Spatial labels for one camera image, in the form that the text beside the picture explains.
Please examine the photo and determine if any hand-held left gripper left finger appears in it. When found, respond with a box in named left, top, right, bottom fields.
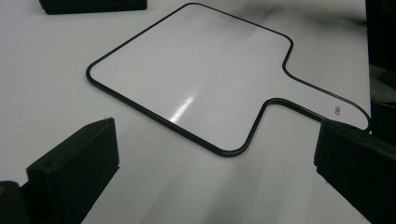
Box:
left=26, top=117, right=120, bottom=224

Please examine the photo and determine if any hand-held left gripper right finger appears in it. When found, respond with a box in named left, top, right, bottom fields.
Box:
left=313, top=119, right=396, bottom=224

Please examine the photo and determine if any paddle whiteboard with black rim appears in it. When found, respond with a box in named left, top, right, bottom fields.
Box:
left=86, top=2, right=372, bottom=158

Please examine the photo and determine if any black whiteboard eraser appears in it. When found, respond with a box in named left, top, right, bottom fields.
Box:
left=38, top=0, right=148, bottom=15

